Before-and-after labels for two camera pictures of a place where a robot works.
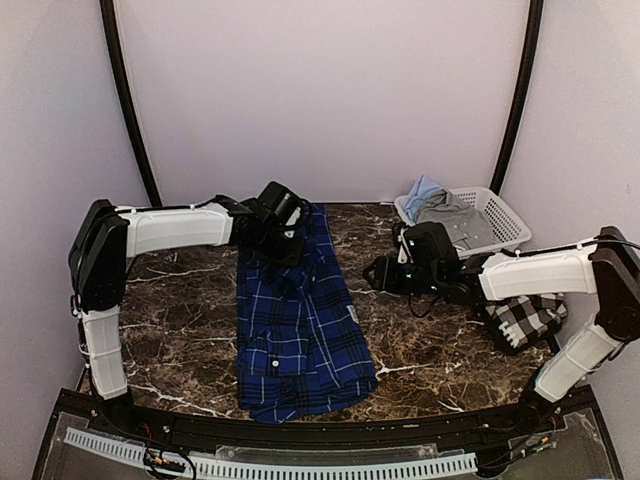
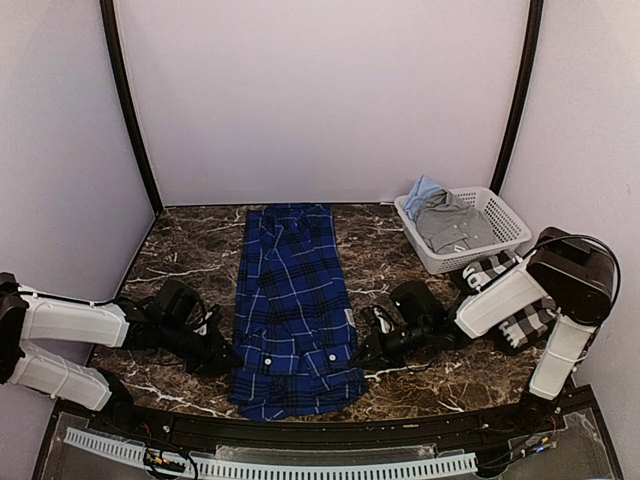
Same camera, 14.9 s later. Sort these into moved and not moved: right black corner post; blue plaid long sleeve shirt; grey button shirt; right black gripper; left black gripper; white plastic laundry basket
Moved: right black gripper; left black gripper
Not moved: grey button shirt; blue plaid long sleeve shirt; right black corner post; white plastic laundry basket
